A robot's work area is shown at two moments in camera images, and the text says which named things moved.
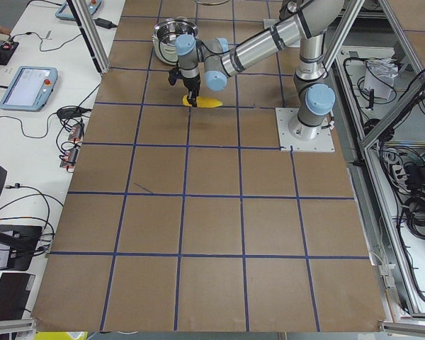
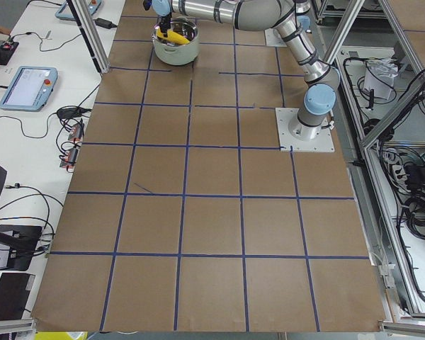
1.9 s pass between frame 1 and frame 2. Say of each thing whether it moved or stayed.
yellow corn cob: moved
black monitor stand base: stayed
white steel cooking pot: stayed
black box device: stayed
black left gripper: moved
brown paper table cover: stayed
